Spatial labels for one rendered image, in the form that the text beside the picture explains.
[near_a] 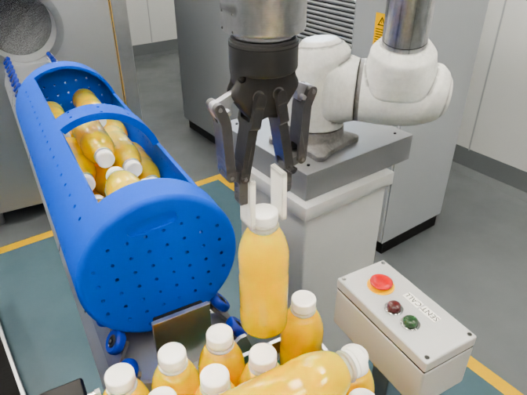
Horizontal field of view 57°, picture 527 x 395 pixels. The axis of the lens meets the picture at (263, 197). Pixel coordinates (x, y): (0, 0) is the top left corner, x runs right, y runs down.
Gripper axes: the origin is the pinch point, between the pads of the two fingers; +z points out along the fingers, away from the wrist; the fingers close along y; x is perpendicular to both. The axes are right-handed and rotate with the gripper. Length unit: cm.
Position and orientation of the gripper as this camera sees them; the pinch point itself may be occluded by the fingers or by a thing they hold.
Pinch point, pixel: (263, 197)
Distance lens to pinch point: 61.5
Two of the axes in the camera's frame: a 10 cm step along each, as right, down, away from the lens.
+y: -8.7, 2.6, -4.2
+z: 0.0, 8.5, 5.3
